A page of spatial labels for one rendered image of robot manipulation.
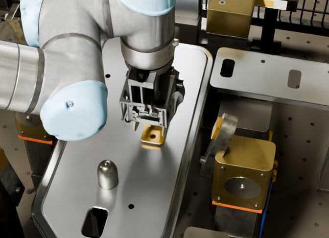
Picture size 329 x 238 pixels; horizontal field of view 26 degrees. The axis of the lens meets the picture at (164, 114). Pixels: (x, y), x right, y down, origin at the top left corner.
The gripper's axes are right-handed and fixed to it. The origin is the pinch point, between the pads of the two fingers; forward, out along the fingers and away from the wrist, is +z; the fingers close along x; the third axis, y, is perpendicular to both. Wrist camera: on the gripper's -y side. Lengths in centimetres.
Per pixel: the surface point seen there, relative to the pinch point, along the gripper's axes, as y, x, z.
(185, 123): -1.3, 4.6, 2.8
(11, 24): -0.3, -21.5, -18.0
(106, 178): 13.7, -4.6, -1.9
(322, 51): -50, 28, 38
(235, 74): -14.1, 11.0, 4.1
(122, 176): 11.2, -3.0, 1.5
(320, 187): -10.3, 31.1, 32.7
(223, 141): 6.5, 11.9, -6.7
